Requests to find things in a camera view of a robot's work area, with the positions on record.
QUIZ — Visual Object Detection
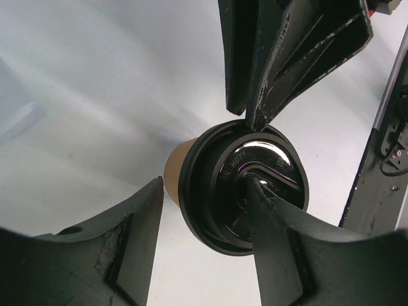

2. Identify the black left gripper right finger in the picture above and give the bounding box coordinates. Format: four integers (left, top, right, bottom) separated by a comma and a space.
245, 177, 407, 305

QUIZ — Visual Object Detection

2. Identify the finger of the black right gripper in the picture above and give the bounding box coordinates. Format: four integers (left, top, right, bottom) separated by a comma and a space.
247, 1, 373, 131
217, 1, 263, 115

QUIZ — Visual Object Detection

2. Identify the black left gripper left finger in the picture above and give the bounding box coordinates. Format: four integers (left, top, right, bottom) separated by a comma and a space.
1, 178, 164, 305

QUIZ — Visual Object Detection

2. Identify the black plastic cup lid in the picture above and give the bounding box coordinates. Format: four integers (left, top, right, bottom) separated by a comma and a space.
178, 119, 309, 256

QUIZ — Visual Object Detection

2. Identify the single brown paper cup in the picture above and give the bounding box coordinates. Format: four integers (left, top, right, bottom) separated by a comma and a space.
163, 138, 197, 207

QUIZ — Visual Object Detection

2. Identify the white and blue paper bag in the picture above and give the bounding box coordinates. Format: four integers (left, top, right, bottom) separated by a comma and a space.
1, 59, 45, 145

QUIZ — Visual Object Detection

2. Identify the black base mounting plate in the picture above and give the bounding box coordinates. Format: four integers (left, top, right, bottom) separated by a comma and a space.
339, 85, 407, 236

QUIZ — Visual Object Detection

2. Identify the aluminium frame rail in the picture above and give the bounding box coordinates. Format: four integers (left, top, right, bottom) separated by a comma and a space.
373, 28, 408, 130

